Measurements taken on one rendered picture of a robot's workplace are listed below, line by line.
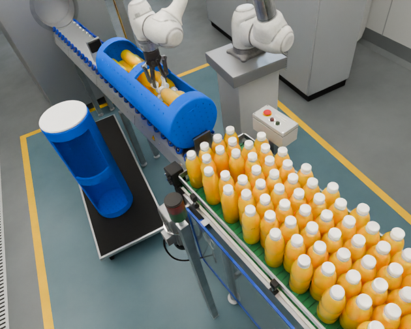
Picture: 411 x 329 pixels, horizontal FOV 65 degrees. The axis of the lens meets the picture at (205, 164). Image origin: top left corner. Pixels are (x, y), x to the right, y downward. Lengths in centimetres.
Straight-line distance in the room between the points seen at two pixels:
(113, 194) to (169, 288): 86
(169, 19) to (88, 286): 185
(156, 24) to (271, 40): 68
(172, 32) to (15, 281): 216
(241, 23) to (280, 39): 27
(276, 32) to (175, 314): 176
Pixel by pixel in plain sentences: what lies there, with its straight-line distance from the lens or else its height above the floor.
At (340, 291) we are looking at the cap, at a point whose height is 111.
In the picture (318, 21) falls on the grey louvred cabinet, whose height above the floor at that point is 83.
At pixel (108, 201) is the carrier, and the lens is 263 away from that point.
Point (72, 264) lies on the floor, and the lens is 267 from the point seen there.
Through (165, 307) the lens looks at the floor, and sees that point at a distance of 229.
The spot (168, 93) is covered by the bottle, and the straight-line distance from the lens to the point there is 161.
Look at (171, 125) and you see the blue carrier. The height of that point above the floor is 116.
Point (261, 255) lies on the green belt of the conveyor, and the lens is 135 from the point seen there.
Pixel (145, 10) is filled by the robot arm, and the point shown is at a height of 158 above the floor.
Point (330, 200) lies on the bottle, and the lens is 131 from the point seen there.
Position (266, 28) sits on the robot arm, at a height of 132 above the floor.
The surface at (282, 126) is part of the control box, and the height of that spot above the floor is 110.
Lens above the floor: 212
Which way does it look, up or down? 48 degrees down
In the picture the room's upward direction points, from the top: 11 degrees counter-clockwise
